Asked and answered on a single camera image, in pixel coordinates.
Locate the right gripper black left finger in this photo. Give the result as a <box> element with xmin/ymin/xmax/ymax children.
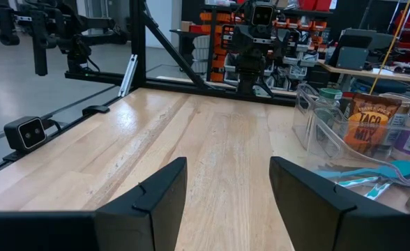
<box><xmin>0</xmin><ymin>156</ymin><xmax>188</xmax><ymax>251</ymax></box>

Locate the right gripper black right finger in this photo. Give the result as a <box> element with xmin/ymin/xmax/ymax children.
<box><xmin>268</xmin><ymin>155</ymin><xmax>410</xmax><ymax>251</ymax></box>

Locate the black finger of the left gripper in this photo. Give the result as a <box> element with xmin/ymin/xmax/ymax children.
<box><xmin>281</xmin><ymin>29</ymin><xmax>299</xmax><ymax>59</ymax></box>
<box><xmin>230</xmin><ymin>24</ymin><xmax>252</xmax><ymax>54</ymax></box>

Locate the silver spoon blue handle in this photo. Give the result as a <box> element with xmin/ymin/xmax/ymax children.
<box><xmin>335</xmin><ymin>176</ymin><xmax>381</xmax><ymax>190</ymax></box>
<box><xmin>363</xmin><ymin>179</ymin><xmax>397</xmax><ymax>201</ymax></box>

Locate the green oregano spice jar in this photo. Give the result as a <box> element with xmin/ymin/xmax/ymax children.
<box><xmin>317</xmin><ymin>87</ymin><xmax>344</xmax><ymax>109</ymax></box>

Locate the teal spoon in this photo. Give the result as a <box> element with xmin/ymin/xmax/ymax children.
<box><xmin>314</xmin><ymin>160</ymin><xmax>410</xmax><ymax>181</ymax></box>

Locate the brown spice pouch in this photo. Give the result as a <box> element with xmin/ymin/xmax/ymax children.
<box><xmin>342</xmin><ymin>92</ymin><xmax>403</xmax><ymax>155</ymax></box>

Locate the gray equipment box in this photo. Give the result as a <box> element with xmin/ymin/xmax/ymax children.
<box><xmin>329</xmin><ymin>31</ymin><xmax>374</xmax><ymax>71</ymax></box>

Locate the clear plastic bin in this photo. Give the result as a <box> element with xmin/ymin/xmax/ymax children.
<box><xmin>308</xmin><ymin>107</ymin><xmax>410</xmax><ymax>212</ymax></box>
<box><xmin>291</xmin><ymin>82</ymin><xmax>410</xmax><ymax>165</ymax></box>

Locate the wooden workbench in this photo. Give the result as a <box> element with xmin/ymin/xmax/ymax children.
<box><xmin>317</xmin><ymin>59</ymin><xmax>410</xmax><ymax>85</ymax></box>

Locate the silver slotted metal bar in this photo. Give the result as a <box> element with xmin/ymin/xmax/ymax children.
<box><xmin>118</xmin><ymin>53</ymin><xmax>139</xmax><ymax>98</ymax></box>

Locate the black table clamp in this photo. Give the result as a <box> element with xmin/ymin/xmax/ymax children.
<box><xmin>82</xmin><ymin>105</ymin><xmax>111</xmax><ymax>117</ymax></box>

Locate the black background robot rig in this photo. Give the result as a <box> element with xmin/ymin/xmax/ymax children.
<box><xmin>0</xmin><ymin>0</ymin><xmax>130</xmax><ymax>85</ymax></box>

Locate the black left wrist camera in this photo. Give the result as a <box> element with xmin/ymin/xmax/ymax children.
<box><xmin>250</xmin><ymin>1</ymin><xmax>276</xmax><ymax>27</ymax></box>

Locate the yellow cable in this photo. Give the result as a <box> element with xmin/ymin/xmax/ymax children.
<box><xmin>369</xmin><ymin>0</ymin><xmax>410</xmax><ymax>96</ymax></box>

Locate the black table-level camera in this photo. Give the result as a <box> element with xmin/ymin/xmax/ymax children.
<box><xmin>3</xmin><ymin>116</ymin><xmax>48</xmax><ymax>153</ymax></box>

